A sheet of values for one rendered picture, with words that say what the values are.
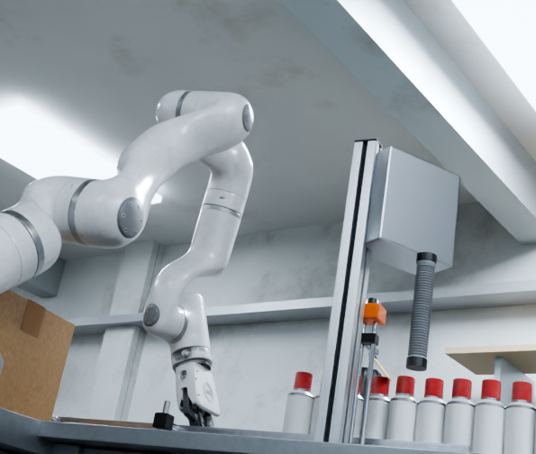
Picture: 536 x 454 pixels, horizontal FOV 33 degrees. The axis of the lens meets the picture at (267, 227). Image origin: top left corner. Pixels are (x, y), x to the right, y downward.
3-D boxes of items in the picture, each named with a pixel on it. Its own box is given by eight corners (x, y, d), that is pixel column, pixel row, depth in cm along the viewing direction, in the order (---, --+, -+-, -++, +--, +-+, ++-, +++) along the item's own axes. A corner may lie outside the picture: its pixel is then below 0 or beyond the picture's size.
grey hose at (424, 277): (429, 371, 155) (439, 258, 164) (422, 365, 153) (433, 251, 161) (409, 370, 157) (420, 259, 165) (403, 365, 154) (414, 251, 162)
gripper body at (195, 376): (195, 350, 182) (203, 404, 176) (219, 366, 190) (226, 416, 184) (164, 362, 184) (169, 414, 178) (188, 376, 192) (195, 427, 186)
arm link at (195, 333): (189, 341, 182) (219, 352, 189) (182, 284, 189) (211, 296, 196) (159, 356, 186) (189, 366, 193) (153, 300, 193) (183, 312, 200)
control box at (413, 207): (453, 267, 166) (461, 176, 173) (378, 238, 159) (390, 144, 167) (419, 279, 174) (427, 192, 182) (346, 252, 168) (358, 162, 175)
